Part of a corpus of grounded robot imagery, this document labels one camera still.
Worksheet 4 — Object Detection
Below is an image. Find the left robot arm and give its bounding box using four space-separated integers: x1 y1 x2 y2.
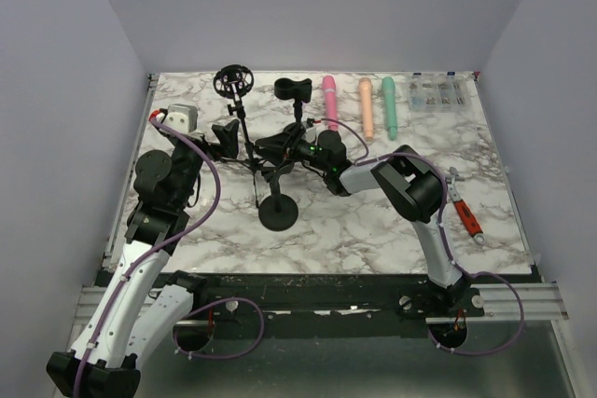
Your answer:
47 111 222 397

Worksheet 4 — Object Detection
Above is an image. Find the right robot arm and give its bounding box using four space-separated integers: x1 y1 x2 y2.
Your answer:
256 125 470 316

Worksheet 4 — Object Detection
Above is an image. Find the green microphone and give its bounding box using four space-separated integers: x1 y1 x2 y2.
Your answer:
382 76 398 141

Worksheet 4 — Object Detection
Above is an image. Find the clear plastic parts box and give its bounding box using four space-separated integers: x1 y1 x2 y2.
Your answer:
405 72 470 113

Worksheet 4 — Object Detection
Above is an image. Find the red adjustable wrench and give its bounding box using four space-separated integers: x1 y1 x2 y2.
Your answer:
446 167 486 245

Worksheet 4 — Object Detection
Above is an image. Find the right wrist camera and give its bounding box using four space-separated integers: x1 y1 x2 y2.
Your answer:
301 118 318 144

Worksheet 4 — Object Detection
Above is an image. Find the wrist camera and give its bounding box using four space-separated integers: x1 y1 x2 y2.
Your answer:
162 103 198 134
301 118 318 144

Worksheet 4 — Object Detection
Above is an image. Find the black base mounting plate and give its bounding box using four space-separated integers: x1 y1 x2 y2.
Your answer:
95 269 486 341

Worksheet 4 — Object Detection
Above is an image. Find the pink microphone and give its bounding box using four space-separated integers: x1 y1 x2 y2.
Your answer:
322 75 339 131

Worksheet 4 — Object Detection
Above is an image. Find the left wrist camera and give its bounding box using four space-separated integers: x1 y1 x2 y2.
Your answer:
162 103 198 134

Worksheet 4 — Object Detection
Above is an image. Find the beige microphone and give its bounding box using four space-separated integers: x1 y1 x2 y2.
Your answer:
358 77 374 142

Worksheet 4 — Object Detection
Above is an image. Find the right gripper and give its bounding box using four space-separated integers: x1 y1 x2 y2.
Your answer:
256 124 330 173

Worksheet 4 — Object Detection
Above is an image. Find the tripod mic stand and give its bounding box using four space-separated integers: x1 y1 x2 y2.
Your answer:
213 64 291 210

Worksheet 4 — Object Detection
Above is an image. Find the tall round-base mic stand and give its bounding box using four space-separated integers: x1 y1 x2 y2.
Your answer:
274 77 312 132

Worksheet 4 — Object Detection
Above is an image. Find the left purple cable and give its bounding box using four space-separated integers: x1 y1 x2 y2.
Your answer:
72 108 266 398

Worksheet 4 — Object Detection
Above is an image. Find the short round-base mic stand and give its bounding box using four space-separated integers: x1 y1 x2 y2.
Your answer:
258 162 299 232

